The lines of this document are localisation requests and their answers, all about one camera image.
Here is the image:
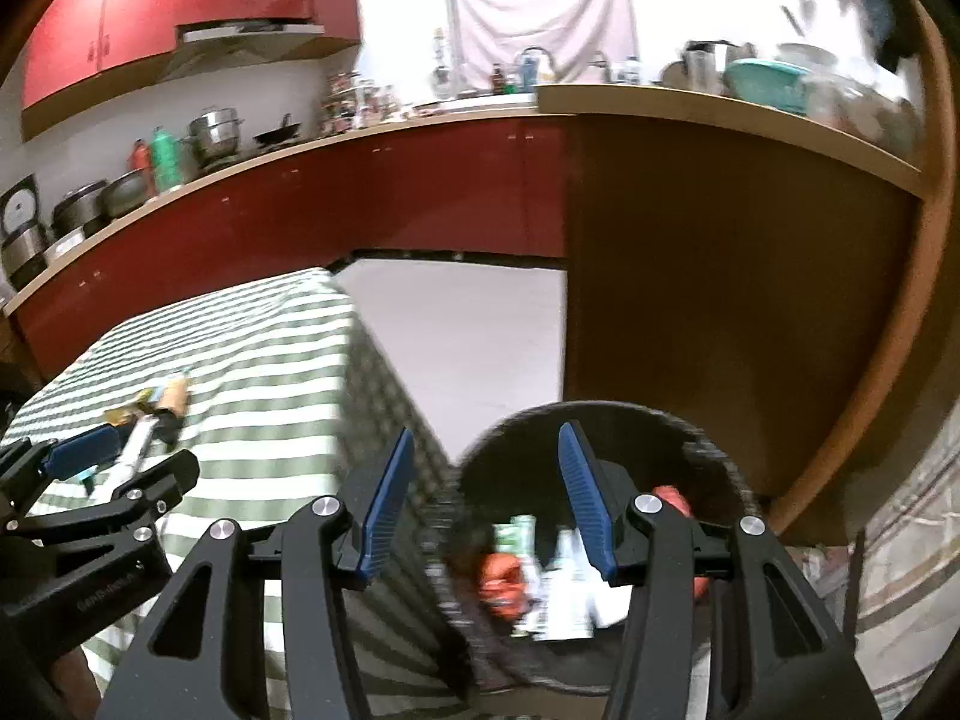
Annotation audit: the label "teal colander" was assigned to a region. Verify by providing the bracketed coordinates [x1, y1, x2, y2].
[724, 60, 815, 117]

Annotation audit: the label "wooden bar counter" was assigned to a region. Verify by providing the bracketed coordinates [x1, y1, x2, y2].
[536, 82, 927, 541]

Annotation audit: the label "hanging strainer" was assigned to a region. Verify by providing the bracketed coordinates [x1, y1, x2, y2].
[431, 28, 455, 100]

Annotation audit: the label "orange plastic bag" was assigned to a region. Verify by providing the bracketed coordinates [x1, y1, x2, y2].
[480, 553, 526, 620]

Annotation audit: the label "tall steel faucet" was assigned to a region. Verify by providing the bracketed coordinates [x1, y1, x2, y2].
[517, 46, 560, 83]

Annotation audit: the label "white bowl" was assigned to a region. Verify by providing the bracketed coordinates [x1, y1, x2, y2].
[776, 43, 837, 68]

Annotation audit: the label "black cooking pot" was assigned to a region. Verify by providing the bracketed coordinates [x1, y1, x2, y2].
[51, 180, 110, 237]

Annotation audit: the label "black wok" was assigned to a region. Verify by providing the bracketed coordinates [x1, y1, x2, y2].
[253, 114, 305, 147]

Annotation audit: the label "black trash bin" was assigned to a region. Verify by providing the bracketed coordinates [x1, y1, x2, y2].
[439, 399, 751, 695]

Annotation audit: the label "steel steamer pot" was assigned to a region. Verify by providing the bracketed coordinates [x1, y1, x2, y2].
[186, 109, 247, 166]

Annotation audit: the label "green checked tablecloth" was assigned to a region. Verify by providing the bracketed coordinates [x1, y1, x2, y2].
[0, 266, 481, 720]

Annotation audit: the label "green and white wrapper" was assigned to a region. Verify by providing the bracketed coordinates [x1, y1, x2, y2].
[493, 516, 535, 560]

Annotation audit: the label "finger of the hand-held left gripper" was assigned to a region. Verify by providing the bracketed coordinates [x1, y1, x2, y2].
[22, 450, 200, 541]
[0, 424, 125, 518]

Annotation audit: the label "pink curtain cloth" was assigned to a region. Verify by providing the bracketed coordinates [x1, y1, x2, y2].
[454, 0, 635, 87]

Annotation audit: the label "white printed packet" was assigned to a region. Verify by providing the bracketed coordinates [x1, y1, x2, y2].
[517, 529, 631, 642]

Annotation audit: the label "green thermos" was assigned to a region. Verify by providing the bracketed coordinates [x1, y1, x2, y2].
[152, 126, 185, 192]

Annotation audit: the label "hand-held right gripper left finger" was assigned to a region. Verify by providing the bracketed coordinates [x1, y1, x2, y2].
[97, 427, 417, 720]

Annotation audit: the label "red wall cabinets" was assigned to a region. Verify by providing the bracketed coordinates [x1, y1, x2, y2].
[21, 0, 361, 140]

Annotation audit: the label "person's left forearm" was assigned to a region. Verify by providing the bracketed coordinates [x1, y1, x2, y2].
[45, 615, 102, 720]

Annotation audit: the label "red base cabinets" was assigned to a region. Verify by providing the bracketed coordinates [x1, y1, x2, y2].
[7, 116, 567, 383]

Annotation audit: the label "dark grey pot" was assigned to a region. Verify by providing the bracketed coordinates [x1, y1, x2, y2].
[101, 169, 151, 218]

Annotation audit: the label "range hood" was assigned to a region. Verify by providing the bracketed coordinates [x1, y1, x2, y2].
[176, 21, 327, 55]

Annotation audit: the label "silver rice cooker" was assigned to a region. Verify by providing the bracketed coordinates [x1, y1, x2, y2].
[0, 174, 53, 282]

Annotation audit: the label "clear plastic containers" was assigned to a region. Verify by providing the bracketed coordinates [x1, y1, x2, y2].
[814, 79, 923, 158]

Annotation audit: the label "steel kettle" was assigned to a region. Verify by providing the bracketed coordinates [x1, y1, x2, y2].
[664, 41, 740, 95]

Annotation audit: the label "striped cloth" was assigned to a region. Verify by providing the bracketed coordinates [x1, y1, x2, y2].
[817, 420, 960, 720]

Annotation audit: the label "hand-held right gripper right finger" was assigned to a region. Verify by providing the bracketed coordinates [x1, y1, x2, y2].
[557, 421, 882, 720]

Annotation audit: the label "spice rack with bottles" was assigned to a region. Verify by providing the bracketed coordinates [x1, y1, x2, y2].
[322, 71, 398, 128]

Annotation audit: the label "red plastic bag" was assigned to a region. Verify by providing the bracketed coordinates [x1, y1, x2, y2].
[651, 486, 710, 601]

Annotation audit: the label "wooden door frame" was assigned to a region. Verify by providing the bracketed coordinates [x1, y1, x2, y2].
[765, 0, 960, 541]

